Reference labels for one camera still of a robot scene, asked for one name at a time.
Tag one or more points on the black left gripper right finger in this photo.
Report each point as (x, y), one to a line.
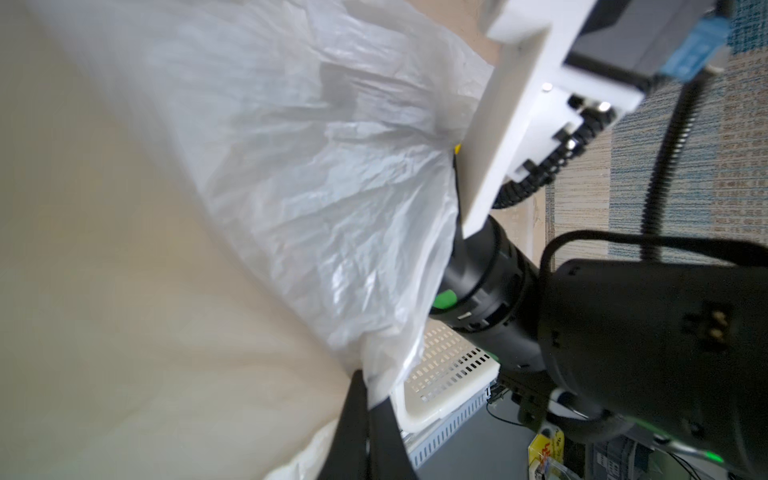
(388, 458)

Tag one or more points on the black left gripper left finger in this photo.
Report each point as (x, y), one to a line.
(348, 457)

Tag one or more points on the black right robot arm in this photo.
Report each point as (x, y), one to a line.
(612, 331)

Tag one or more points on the white plastic bag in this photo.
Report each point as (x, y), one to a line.
(212, 212)

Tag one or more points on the white perforated plastic basket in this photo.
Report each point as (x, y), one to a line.
(450, 384)

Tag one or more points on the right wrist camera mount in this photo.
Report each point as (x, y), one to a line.
(568, 70)

